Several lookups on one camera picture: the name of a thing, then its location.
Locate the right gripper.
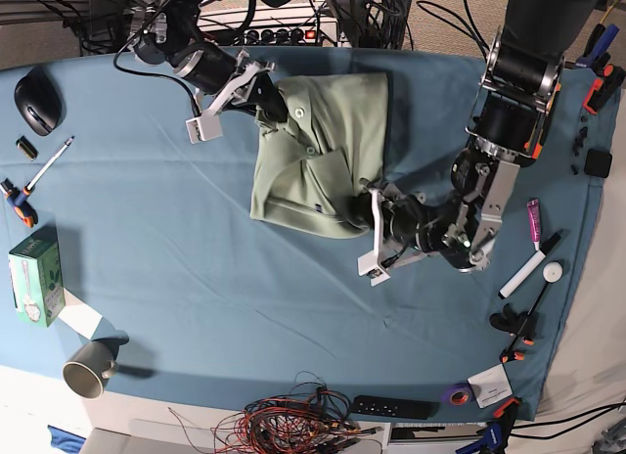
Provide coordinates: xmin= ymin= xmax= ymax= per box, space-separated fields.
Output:
xmin=201 ymin=50 xmax=288 ymax=122

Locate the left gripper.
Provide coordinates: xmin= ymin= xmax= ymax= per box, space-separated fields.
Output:
xmin=341 ymin=178 xmax=425 ymax=271

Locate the pale green T-shirt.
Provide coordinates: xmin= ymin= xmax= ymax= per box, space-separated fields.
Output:
xmin=250 ymin=72 xmax=389 ymax=239

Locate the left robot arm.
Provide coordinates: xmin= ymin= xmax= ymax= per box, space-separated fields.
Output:
xmin=358 ymin=0 xmax=599 ymax=285

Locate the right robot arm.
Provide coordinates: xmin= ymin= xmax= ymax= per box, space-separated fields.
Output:
xmin=112 ymin=0 xmax=288 ymax=129

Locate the blue table cloth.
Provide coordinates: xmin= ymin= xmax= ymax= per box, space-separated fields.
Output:
xmin=0 ymin=46 xmax=623 ymax=423

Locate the black power strip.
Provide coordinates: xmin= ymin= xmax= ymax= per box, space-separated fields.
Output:
xmin=233 ymin=27 xmax=319 ymax=46

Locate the purple glue tube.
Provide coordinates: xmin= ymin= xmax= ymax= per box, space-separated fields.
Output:
xmin=526 ymin=199 xmax=541 ymax=249

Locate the white black marker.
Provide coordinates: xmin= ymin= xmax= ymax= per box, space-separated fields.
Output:
xmin=498 ymin=230 xmax=563 ymax=299

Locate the black remote control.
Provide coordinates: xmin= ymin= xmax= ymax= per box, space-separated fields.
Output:
xmin=350 ymin=395 xmax=439 ymax=420

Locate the black orange bar clamp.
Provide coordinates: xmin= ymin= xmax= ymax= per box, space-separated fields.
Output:
xmin=489 ymin=282 xmax=551 ymax=364

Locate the white ballpoint pen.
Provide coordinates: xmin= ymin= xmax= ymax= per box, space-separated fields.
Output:
xmin=24 ymin=136 xmax=75 ymax=191

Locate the white round cap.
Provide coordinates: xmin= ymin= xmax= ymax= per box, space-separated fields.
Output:
xmin=542 ymin=261 xmax=563 ymax=284

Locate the purple tape roll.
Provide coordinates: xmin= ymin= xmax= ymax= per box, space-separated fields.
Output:
xmin=440 ymin=382 xmax=474 ymax=407

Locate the white paper card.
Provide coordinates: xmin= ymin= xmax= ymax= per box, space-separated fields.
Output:
xmin=468 ymin=363 xmax=513 ymax=409

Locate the black computer mouse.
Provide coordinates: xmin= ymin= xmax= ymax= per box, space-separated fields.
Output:
xmin=14 ymin=74 xmax=62 ymax=136

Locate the black square pad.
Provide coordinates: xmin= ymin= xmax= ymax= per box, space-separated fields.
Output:
xmin=584 ymin=149 xmax=612 ymax=179

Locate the small battery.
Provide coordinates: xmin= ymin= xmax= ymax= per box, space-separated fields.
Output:
xmin=16 ymin=136 xmax=38 ymax=161

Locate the blue black bar clamp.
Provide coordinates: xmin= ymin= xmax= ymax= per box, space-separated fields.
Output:
xmin=455 ymin=397 xmax=521 ymax=454

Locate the blue orange screwdriver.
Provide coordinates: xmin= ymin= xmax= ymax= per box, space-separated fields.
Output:
xmin=1 ymin=178 xmax=38 ymax=228

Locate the orange black spring clamp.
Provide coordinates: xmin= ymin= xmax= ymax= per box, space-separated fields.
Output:
xmin=583 ymin=64 xmax=625 ymax=114

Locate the white paper sheet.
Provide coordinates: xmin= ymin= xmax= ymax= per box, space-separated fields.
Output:
xmin=58 ymin=289 xmax=103 ymax=340

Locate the green tea box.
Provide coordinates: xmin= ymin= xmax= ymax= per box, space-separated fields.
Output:
xmin=8 ymin=226 xmax=66 ymax=328

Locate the grey ceramic mug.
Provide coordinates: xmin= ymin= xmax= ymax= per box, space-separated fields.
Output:
xmin=62 ymin=341 xmax=118 ymax=399

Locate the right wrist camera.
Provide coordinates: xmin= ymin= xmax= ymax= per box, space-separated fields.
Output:
xmin=186 ymin=112 xmax=223 ymax=144

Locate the red black wire bundle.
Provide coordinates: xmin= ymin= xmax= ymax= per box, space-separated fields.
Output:
xmin=168 ymin=372 xmax=383 ymax=454

